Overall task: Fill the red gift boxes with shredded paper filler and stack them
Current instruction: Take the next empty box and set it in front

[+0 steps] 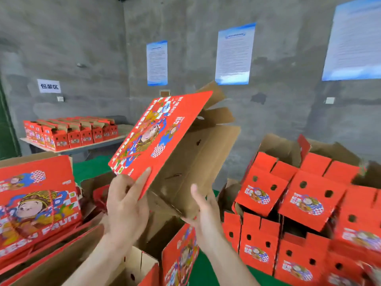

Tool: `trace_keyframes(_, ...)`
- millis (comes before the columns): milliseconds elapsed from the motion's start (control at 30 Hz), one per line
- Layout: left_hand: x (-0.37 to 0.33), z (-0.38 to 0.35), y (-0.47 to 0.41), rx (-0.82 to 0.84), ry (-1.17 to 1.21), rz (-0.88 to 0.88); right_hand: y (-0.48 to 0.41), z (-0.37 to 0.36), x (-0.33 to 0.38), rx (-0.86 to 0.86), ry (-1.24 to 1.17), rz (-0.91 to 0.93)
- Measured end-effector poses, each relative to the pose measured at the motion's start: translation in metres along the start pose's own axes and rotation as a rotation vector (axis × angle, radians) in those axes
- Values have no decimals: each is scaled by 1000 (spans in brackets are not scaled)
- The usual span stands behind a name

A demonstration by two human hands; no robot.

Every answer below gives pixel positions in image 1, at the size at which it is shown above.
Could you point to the white wall switch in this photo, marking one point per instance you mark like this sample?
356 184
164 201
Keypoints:
60 99

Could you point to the grey metal table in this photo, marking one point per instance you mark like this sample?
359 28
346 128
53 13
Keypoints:
125 131

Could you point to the group of red boxes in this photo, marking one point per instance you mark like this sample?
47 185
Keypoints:
41 205

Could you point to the small white wall tag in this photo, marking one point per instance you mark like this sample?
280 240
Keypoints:
329 100

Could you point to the green curtain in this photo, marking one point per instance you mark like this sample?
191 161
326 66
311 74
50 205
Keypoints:
6 128

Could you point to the red cardboard box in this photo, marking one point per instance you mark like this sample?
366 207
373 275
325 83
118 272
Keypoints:
300 265
309 199
259 250
360 223
232 229
348 274
262 190
196 157

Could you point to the orange wall plate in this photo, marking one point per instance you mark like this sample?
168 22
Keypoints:
165 92

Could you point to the person's left hand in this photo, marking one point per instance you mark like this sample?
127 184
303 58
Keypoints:
126 214

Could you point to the white blue wall poster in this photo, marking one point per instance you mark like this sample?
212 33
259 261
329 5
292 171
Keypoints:
235 53
356 41
157 62

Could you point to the person's right hand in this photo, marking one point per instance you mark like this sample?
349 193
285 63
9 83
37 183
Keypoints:
208 226

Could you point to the small white wall sign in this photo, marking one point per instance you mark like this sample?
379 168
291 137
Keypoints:
49 86

